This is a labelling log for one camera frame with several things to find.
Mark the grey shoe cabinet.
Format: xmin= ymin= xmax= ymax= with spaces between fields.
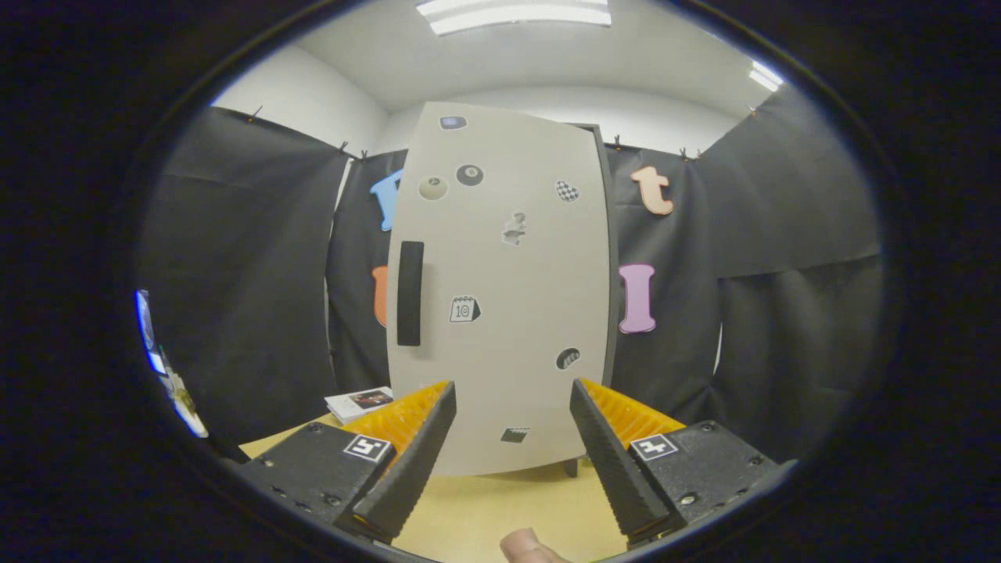
xmin=565 ymin=121 xmax=622 ymax=479

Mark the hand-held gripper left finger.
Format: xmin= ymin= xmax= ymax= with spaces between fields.
xmin=235 ymin=381 xmax=457 ymax=544

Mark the white cluttered side table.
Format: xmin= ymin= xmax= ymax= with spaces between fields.
xmin=160 ymin=348 xmax=210 ymax=439

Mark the black backdrop cloth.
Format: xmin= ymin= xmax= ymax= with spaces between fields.
xmin=137 ymin=82 xmax=884 ymax=462

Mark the black door handle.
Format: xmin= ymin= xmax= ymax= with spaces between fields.
xmin=396 ymin=241 xmax=425 ymax=347

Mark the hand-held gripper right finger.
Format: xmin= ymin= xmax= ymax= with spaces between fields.
xmin=569 ymin=378 xmax=798 ymax=548

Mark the long ceiling light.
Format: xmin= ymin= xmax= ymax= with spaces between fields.
xmin=414 ymin=0 xmax=612 ymax=37

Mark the white book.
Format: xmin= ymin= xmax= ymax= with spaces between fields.
xmin=325 ymin=386 xmax=394 ymax=425

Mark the small ceiling light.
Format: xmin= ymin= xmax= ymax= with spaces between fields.
xmin=748 ymin=60 xmax=785 ymax=92

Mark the lit monitor screen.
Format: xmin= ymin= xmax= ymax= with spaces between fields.
xmin=135 ymin=289 xmax=167 ymax=375

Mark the light grey shoe cabinet door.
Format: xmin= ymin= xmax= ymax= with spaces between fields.
xmin=386 ymin=102 xmax=612 ymax=478

